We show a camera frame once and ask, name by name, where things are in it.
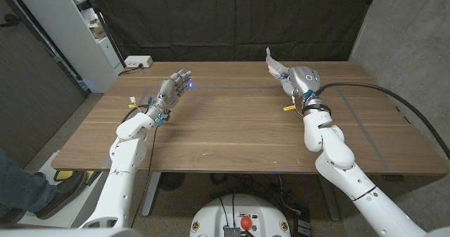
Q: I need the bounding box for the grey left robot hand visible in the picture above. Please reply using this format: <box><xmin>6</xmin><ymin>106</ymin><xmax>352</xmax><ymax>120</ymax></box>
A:
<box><xmin>147</xmin><ymin>68</ymin><xmax>193</xmax><ymax>125</ymax></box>

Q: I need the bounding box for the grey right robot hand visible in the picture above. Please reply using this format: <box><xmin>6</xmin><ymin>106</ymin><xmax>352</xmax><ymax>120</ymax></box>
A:
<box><xmin>279</xmin><ymin>65</ymin><xmax>321</xmax><ymax>106</ymax></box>

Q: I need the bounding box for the white cloth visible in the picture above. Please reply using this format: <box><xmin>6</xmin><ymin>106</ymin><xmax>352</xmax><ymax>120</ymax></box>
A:
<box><xmin>265</xmin><ymin>46</ymin><xmax>293</xmax><ymax>82</ymax></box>

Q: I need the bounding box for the white power strip box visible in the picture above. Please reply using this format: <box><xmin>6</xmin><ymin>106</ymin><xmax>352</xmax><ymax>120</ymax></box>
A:
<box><xmin>124</xmin><ymin>55</ymin><xmax>153</xmax><ymax>69</ymax></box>

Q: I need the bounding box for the black backdrop stand pole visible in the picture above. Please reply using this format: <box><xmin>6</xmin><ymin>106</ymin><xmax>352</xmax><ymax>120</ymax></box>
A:
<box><xmin>81</xmin><ymin>0</ymin><xmax>127</xmax><ymax>68</ymax></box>

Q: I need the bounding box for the black backdrop curtain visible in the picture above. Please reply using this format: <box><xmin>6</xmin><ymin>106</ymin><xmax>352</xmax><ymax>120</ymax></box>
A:
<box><xmin>86</xmin><ymin>0</ymin><xmax>379</xmax><ymax>63</ymax></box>

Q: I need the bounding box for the cardboard box on shelf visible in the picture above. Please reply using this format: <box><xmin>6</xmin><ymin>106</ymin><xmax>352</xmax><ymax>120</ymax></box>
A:
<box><xmin>89</xmin><ymin>24</ymin><xmax>106</xmax><ymax>39</ymax></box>

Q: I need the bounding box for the grey table leg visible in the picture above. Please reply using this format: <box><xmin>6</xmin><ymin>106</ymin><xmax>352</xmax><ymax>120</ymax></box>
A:
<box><xmin>141</xmin><ymin>172</ymin><xmax>162</xmax><ymax>217</ymax></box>
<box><xmin>318</xmin><ymin>174</ymin><xmax>341</xmax><ymax>222</ymax></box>

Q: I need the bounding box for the white shelf cabinet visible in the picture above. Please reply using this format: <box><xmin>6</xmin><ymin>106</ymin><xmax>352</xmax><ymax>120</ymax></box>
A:
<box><xmin>10</xmin><ymin>0</ymin><xmax>124</xmax><ymax>94</ymax></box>

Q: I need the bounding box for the white robot torso base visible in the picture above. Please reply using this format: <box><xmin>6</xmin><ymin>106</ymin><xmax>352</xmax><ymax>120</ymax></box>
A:
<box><xmin>189</xmin><ymin>193</ymin><xmax>292</xmax><ymax>237</ymax></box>

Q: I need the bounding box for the white floor mat yellow print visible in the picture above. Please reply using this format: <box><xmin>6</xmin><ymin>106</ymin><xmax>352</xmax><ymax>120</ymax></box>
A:
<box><xmin>17</xmin><ymin>150</ymin><xmax>106</xmax><ymax>227</ymax></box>

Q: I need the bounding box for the black floor power strip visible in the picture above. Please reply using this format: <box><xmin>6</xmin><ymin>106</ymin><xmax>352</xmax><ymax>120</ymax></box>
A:
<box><xmin>292</xmin><ymin>208</ymin><xmax>312</xmax><ymax>237</ymax></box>

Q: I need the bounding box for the dark brown shoe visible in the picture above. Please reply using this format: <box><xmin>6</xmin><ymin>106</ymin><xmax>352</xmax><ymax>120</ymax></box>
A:
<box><xmin>0</xmin><ymin>208</ymin><xmax>27</xmax><ymax>226</ymax></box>
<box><xmin>34</xmin><ymin>170</ymin><xmax>87</xmax><ymax>219</ymax></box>

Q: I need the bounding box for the person leg in blue jeans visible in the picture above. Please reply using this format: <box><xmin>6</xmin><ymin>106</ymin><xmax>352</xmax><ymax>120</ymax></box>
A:
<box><xmin>0</xmin><ymin>148</ymin><xmax>57</xmax><ymax>217</ymax></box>

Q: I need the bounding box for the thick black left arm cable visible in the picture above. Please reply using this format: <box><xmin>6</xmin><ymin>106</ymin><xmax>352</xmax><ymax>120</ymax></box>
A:
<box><xmin>119</xmin><ymin>104</ymin><xmax>150</xmax><ymax>125</ymax></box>

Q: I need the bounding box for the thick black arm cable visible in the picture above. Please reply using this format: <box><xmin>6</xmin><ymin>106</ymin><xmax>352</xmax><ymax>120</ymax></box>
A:
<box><xmin>312</xmin><ymin>82</ymin><xmax>450</xmax><ymax>160</ymax></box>
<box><xmin>119</xmin><ymin>104</ymin><xmax>150</xmax><ymax>125</ymax></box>

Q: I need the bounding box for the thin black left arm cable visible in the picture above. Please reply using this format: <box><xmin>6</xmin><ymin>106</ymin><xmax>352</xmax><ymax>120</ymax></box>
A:
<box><xmin>129</xmin><ymin>124</ymin><xmax>161</xmax><ymax>227</ymax></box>

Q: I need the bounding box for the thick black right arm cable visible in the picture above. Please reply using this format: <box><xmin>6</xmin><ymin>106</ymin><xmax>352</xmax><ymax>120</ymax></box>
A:
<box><xmin>312</xmin><ymin>82</ymin><xmax>450</xmax><ymax>160</ymax></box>

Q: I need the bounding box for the black door handle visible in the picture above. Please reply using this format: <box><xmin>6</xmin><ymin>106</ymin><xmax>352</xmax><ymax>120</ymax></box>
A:
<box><xmin>0</xmin><ymin>13</ymin><xmax>22</xmax><ymax>29</ymax></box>

